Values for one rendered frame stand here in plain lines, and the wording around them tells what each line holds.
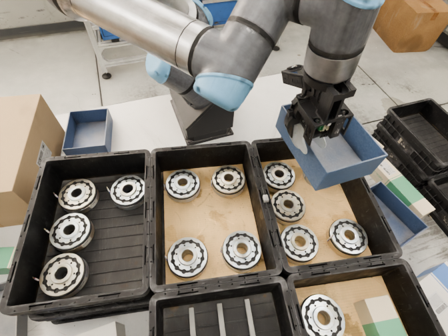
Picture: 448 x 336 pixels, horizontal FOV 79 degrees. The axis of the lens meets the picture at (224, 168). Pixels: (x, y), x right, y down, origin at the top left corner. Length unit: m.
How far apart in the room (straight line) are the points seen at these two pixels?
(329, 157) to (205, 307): 0.47
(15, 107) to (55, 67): 1.89
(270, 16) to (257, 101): 0.95
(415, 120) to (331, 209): 1.13
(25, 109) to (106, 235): 0.54
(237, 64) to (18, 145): 0.80
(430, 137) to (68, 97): 2.56
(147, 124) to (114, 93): 1.35
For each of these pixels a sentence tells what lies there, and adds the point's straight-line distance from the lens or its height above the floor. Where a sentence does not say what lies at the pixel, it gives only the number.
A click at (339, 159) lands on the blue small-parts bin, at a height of 1.07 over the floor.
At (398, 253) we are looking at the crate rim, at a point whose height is 0.93.
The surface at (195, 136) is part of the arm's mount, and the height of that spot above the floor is 0.74.
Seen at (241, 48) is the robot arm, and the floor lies 1.37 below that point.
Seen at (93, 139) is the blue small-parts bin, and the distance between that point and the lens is 1.23.
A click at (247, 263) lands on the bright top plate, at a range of 0.74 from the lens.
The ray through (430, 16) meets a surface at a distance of 3.49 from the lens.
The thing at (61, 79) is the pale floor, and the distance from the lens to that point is 2.87.
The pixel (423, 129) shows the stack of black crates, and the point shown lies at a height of 0.49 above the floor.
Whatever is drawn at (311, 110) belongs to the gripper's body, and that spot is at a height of 1.25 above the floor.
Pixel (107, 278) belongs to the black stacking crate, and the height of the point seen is 0.83.
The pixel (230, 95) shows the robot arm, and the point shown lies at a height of 1.32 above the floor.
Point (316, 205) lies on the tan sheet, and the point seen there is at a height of 0.83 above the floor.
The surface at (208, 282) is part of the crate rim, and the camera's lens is 0.65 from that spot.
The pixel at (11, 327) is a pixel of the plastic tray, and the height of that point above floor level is 0.70.
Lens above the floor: 1.57
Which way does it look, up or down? 55 degrees down
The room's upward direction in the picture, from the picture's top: 4 degrees clockwise
